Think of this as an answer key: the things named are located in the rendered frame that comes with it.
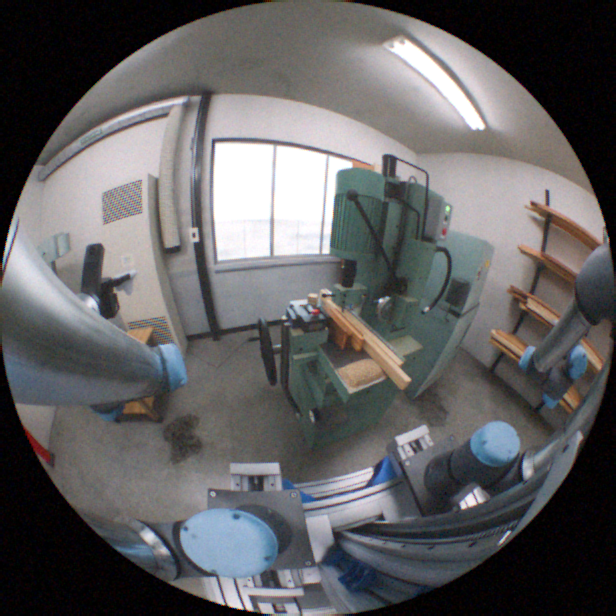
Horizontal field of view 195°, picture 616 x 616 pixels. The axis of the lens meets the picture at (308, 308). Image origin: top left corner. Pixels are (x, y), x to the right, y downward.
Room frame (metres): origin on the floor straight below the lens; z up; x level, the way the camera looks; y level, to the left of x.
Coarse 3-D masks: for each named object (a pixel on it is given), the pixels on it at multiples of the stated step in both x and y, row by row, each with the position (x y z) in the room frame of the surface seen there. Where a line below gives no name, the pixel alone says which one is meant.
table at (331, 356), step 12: (300, 300) 0.86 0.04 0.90; (324, 348) 0.49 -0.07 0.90; (336, 348) 0.49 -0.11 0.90; (348, 348) 0.49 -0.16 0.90; (300, 360) 0.46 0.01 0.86; (312, 360) 0.48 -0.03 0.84; (324, 360) 0.45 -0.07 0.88; (336, 360) 0.43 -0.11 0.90; (348, 360) 0.43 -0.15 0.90; (336, 372) 0.38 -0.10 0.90; (384, 372) 0.38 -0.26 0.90; (336, 384) 0.36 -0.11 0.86; (372, 384) 0.33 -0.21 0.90; (384, 384) 0.35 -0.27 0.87; (348, 396) 0.30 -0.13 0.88; (360, 396) 0.31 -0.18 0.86
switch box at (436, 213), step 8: (432, 200) 0.66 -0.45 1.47; (440, 200) 0.63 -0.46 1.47; (432, 208) 0.66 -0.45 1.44; (440, 208) 0.63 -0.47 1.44; (432, 216) 0.65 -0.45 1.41; (440, 216) 0.62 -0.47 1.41; (448, 216) 0.65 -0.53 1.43; (432, 224) 0.65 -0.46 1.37; (440, 224) 0.63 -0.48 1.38; (448, 224) 0.65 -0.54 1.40; (432, 232) 0.64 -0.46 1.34; (440, 232) 0.63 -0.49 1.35; (440, 240) 0.64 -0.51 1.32
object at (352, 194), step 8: (352, 192) 0.48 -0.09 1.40; (352, 200) 0.49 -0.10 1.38; (360, 208) 0.50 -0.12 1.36; (368, 224) 0.52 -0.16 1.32; (376, 240) 0.54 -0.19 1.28; (384, 256) 0.55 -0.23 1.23; (392, 272) 0.57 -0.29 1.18; (392, 280) 0.60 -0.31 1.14; (400, 280) 0.58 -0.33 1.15; (392, 288) 0.59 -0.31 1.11; (400, 288) 0.57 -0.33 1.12
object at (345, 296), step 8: (336, 288) 0.65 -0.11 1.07; (344, 288) 0.65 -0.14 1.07; (352, 288) 0.66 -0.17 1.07; (360, 288) 0.67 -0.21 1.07; (336, 296) 0.65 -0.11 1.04; (344, 296) 0.63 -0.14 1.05; (352, 296) 0.65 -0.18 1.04; (336, 304) 0.64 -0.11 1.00; (344, 304) 0.63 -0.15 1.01; (352, 304) 0.65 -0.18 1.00
